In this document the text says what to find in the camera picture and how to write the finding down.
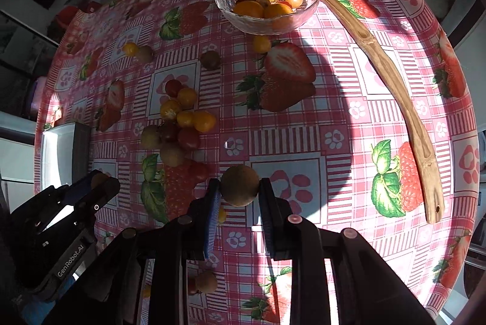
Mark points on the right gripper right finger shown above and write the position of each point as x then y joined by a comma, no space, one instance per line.
274,212

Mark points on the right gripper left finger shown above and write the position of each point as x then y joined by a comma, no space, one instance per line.
204,213

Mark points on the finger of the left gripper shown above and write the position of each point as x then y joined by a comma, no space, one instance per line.
83,215
39,211

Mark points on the brown round fruit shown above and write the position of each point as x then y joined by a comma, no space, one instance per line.
239,185

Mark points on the white tray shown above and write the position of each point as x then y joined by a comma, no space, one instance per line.
64,154

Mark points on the pale green round fruit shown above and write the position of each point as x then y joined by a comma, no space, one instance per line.
171,155

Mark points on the large orange tomato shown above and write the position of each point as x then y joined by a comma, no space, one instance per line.
204,121

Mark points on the orange cherry tomato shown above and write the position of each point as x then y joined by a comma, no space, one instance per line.
187,97

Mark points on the red cherry tomato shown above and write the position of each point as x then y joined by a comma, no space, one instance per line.
173,87

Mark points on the green brown fruit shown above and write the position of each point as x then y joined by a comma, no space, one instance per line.
145,54

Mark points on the small yellow tomato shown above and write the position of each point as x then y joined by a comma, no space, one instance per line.
130,49

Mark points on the pink strawberry tablecloth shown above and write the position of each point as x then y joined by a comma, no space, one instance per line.
338,151

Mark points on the dark olive fruit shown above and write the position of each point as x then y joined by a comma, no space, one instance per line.
210,60

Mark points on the long wooden utensil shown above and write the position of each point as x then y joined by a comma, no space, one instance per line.
420,142

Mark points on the yellow tomato near bowl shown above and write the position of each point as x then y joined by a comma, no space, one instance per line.
261,44

